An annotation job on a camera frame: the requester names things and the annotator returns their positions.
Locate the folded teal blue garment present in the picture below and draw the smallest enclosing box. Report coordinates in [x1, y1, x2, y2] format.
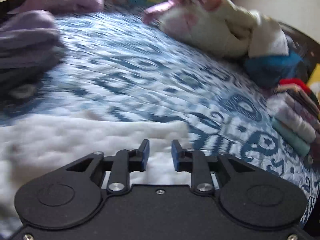
[244, 51, 303, 88]

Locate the white quilted garment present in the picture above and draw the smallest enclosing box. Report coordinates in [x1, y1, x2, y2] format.
[0, 114, 192, 235]

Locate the yellow cartoon cushion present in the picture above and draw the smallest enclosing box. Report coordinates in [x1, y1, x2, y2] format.
[307, 63, 320, 95]

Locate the white pink floral pillow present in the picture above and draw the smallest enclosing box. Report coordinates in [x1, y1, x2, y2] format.
[143, 0, 289, 58]

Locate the stack of folded small clothes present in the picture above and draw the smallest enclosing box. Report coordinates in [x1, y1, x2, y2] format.
[267, 78, 319, 163]

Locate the folded dark grey garment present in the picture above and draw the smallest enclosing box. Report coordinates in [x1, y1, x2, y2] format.
[1, 48, 65, 97]

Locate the blue white patterned quilt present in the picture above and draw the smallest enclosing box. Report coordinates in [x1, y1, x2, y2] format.
[1, 12, 319, 224]

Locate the folded lavender garment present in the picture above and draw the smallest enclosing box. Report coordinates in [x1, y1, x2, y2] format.
[1, 10, 65, 69]

